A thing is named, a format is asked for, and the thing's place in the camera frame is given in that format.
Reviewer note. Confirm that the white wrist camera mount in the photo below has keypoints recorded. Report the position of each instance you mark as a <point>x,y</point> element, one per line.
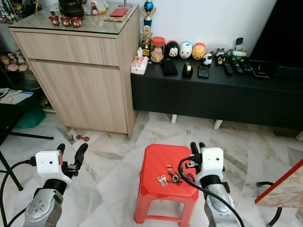
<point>213,163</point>
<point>48,164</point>

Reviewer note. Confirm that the pink tissue pack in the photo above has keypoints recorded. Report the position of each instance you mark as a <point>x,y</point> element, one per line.
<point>139,65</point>

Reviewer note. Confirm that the yellow bear plush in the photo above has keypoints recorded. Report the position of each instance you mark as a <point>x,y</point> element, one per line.
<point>199,51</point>

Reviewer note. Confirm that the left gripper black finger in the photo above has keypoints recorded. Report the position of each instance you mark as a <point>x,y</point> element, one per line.
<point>60,148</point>
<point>80,153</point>

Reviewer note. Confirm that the small black box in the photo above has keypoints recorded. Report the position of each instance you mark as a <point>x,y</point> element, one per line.
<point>203,72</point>

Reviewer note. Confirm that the white figurine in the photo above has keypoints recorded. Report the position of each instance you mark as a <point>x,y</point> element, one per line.
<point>97,6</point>

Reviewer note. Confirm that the light wooden cabinet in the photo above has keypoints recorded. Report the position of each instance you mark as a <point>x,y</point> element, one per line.
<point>80,71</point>

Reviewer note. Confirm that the black mouse plush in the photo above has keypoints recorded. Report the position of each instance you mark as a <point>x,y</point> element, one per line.
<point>172,48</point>

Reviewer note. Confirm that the black tape dispenser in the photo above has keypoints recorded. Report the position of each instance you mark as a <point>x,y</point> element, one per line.
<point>187,70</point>

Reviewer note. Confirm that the red plastic stool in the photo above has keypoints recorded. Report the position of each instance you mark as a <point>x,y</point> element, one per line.
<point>158,158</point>

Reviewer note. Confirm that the small red dumbbell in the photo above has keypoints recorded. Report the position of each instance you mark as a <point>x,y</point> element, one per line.
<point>82,138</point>

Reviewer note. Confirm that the black TV console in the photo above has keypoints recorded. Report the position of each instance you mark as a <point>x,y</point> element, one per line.
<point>208,97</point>

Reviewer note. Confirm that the black teapot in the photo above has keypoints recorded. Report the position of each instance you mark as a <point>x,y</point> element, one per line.
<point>73,8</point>

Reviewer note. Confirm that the marble board with red edge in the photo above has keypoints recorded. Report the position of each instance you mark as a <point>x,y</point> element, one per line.
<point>284,187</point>

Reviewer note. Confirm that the black folding chair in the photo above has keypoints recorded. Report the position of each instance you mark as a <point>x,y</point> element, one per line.
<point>9,118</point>

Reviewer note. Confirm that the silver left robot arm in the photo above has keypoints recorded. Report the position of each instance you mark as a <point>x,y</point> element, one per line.
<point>45,210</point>

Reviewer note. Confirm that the stack of papers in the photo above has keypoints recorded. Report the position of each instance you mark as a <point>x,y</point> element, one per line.
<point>12,97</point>

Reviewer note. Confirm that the black remote control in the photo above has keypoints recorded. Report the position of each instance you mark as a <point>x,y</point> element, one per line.
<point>228,68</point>
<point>237,66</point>
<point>246,66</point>

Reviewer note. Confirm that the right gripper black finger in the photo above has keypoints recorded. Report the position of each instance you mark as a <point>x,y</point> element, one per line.
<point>193,148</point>
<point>201,146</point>

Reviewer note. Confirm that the black television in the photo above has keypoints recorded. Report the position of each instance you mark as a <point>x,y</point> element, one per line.
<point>279,33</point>

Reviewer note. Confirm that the black tray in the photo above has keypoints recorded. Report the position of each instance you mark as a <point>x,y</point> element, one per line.
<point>262,70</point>

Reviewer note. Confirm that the small red cup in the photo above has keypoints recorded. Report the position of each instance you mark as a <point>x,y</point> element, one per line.
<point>65,21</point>
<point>76,22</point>
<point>54,20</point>

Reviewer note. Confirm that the red packet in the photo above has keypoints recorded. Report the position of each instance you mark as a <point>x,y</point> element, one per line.
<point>119,12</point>

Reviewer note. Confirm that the glass display shelf with toys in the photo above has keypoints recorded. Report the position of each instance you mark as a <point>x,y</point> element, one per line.
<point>7,61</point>

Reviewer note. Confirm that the black board stand leg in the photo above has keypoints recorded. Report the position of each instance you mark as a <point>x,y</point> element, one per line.
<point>275,217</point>

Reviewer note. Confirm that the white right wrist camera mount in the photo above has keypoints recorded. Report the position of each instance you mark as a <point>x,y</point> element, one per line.
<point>213,163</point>

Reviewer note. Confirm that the gold trophy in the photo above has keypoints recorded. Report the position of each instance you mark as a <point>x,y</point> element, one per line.
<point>146,39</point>

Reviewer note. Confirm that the blue trophy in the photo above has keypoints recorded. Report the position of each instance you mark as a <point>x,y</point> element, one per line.
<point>148,7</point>

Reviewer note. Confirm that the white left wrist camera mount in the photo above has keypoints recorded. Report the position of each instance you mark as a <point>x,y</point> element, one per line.
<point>48,164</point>

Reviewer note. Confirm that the green bin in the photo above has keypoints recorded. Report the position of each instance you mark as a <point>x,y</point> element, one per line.
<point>31,116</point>

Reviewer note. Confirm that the small panda toy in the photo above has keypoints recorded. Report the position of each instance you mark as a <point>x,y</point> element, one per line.
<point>207,58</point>

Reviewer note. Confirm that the silver key pair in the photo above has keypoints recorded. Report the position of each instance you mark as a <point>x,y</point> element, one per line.
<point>163,180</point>

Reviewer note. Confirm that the black and white toy figure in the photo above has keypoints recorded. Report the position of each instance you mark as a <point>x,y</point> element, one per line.
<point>220,56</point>

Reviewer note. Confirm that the clear jar with red lid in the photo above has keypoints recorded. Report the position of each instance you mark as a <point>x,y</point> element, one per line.
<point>157,50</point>

